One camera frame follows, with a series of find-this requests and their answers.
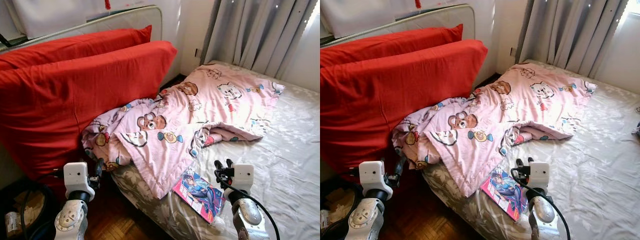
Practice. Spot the colourful comic book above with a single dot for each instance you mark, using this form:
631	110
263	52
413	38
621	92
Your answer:
505	194
200	196

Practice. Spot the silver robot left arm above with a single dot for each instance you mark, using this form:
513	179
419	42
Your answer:
365	220
72	220

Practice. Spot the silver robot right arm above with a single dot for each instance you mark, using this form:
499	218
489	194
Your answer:
249	215
544	212

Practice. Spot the bed with grey floral sheet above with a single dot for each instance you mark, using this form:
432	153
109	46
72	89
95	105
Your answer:
280	160
595	160

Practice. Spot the pink cartoon bear blanket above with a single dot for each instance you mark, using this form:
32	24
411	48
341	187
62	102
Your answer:
200	110
510	107

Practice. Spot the brown cardboard piece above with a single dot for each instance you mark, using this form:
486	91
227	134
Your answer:
341	200
30	202

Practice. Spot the long red cushion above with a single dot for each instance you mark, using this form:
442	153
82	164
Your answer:
75	100
390	97
390	46
75	47

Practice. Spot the black round waste bin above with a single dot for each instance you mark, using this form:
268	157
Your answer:
10	200
325	235

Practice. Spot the grey curtain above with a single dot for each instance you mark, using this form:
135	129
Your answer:
255	35
565	35

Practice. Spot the white fabric bag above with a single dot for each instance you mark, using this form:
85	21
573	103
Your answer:
55	17
365	16

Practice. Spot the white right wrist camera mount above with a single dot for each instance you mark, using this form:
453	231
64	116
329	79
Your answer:
244	175
540	174

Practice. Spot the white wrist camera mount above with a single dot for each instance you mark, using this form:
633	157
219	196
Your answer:
244	175
371	174
540	174
76	175

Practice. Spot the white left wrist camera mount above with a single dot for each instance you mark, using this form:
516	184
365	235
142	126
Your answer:
371	174
76	175

